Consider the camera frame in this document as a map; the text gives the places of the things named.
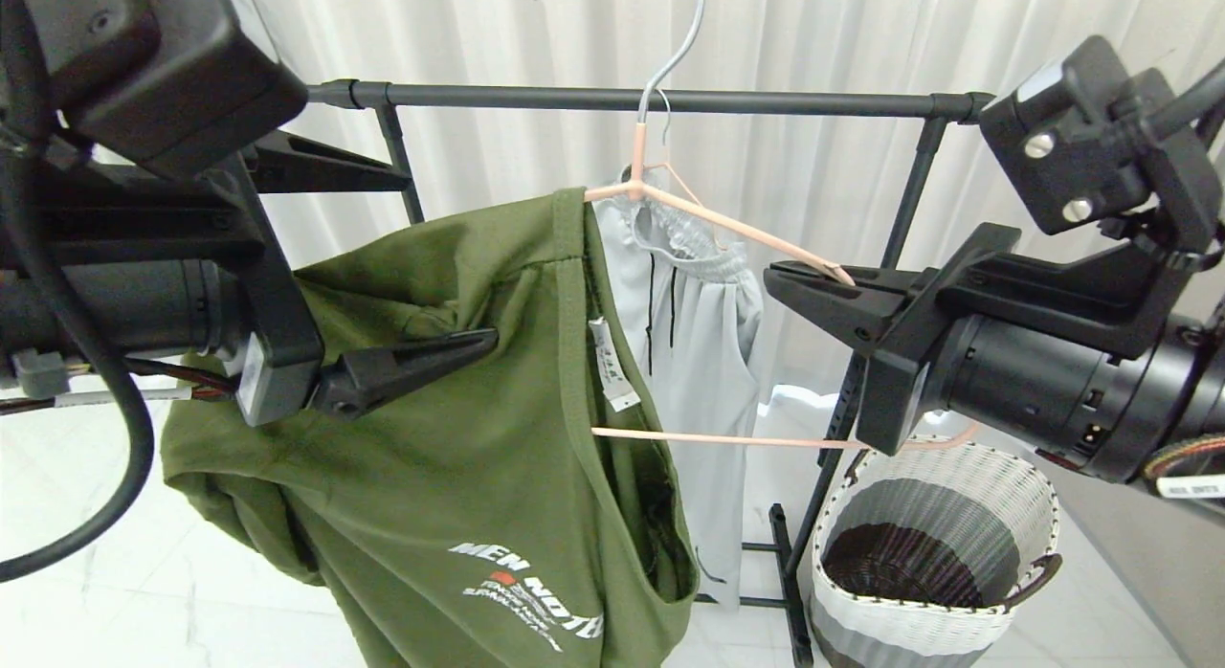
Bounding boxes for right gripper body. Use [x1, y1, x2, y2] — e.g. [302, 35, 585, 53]
[855, 266, 1209, 484]

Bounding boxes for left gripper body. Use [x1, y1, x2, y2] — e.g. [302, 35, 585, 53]
[0, 156, 326, 429]

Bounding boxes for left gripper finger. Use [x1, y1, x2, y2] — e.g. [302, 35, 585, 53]
[311, 326, 501, 421]
[241, 130, 414, 196]

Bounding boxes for green garment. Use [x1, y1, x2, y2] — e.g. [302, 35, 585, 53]
[161, 188, 702, 668]

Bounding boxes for pale grey shorts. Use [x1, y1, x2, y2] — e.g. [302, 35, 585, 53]
[591, 185, 767, 612]

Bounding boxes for pink clothes hanger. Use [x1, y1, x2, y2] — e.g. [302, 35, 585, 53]
[646, 87, 730, 254]
[529, 0, 979, 453]

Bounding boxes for white laundry basket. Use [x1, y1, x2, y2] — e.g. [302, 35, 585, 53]
[809, 440, 1064, 668]

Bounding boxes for black clothes rack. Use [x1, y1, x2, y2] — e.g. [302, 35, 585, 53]
[306, 78, 998, 668]

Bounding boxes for white curtain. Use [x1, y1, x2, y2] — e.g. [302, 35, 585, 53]
[215, 0, 1225, 420]

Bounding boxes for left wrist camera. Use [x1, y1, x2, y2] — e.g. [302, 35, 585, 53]
[17, 0, 310, 182]

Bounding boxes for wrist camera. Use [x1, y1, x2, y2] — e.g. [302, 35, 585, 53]
[17, 0, 310, 182]
[900, 34, 1225, 359]

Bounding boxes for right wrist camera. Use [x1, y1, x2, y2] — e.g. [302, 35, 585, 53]
[900, 34, 1225, 359]

